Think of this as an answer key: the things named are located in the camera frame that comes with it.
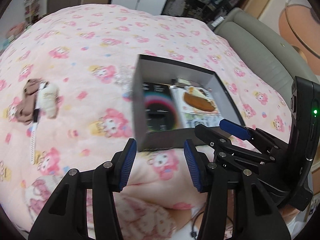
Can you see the grey padded headboard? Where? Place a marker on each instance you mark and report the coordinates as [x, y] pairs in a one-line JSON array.
[[264, 52]]

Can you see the black cardboard storage box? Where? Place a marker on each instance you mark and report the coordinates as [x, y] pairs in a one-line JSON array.
[[181, 78]]

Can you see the brown wooden comb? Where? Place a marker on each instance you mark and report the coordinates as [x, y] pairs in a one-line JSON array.
[[199, 103]]

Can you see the white strap smartwatch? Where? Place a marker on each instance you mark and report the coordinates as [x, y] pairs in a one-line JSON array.
[[35, 124]]

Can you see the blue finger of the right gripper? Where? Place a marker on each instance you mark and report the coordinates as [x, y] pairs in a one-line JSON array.
[[264, 142], [222, 144]]

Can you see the black colourful ring booklet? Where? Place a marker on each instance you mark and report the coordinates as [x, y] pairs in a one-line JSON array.
[[160, 109]]

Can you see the storage shelf with toys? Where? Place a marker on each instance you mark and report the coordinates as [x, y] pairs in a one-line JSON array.
[[34, 10]]

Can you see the white fluffy plush pouch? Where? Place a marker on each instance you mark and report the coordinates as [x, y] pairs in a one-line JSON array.
[[48, 100]]

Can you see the pink cartoon print blanket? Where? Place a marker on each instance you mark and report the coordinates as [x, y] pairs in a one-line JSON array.
[[80, 49]]

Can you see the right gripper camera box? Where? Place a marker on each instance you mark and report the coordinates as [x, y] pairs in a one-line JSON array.
[[304, 138]]

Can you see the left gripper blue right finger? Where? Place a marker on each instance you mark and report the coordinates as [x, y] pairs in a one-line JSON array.
[[197, 165]]

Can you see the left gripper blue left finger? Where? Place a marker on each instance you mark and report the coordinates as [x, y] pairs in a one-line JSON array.
[[122, 162]]

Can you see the clear bubble wrap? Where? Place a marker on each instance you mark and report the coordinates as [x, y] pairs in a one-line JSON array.
[[124, 79]]

